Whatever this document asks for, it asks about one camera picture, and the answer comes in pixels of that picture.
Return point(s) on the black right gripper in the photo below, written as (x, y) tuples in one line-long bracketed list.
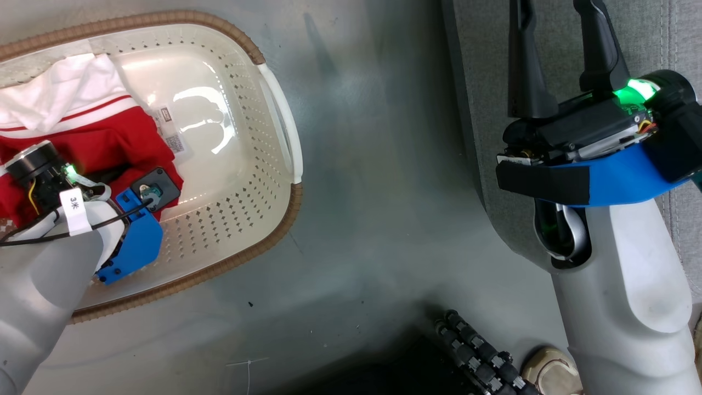
[(581, 131)]

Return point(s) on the grey fabric sofa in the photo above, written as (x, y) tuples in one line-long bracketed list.
[(482, 66)]

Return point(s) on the thin white zip tie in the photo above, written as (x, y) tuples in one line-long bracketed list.
[(248, 370)]

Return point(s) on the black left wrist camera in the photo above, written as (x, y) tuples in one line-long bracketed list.
[(162, 186)]

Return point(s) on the white barcode sticker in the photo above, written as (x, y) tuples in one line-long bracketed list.
[(174, 140)]

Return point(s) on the beige shoe toe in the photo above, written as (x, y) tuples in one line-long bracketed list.
[(551, 370)]

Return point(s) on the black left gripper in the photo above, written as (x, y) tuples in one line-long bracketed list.
[(34, 160)]

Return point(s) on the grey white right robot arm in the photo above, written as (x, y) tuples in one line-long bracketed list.
[(625, 296)]

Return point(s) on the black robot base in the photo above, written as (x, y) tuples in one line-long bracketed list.
[(395, 373)]

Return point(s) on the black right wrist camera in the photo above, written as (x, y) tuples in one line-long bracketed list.
[(680, 137)]

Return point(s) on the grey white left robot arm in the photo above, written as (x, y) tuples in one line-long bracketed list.
[(38, 285)]

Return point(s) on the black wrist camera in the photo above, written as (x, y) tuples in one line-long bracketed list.
[(680, 137), (162, 186)]

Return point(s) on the beige perforated laundry basket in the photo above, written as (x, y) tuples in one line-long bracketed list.
[(241, 181)]

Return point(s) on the red and white garment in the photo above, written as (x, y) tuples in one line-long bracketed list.
[(93, 137)]

